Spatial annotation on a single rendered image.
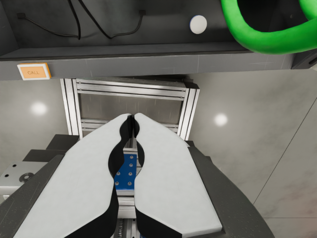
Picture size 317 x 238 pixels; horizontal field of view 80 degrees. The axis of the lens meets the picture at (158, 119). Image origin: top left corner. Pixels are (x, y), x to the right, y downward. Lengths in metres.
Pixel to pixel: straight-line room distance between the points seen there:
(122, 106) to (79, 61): 0.89
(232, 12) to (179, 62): 0.22
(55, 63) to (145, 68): 0.17
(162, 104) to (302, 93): 1.17
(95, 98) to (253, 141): 1.45
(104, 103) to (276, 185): 2.09
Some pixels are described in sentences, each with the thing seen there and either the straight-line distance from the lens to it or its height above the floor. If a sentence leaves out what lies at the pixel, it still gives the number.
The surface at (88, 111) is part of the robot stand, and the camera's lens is 1.34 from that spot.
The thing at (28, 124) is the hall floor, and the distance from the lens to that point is 1.84.
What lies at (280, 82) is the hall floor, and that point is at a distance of 1.78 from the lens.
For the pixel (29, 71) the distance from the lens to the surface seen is 0.45.
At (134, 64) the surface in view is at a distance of 0.40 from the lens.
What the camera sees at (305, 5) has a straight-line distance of 0.26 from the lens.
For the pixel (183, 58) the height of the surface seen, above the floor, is 0.95.
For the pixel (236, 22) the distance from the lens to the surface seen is 0.20.
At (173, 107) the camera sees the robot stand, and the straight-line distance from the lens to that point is 1.30.
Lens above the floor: 1.34
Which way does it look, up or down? 58 degrees down
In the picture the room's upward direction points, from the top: 172 degrees clockwise
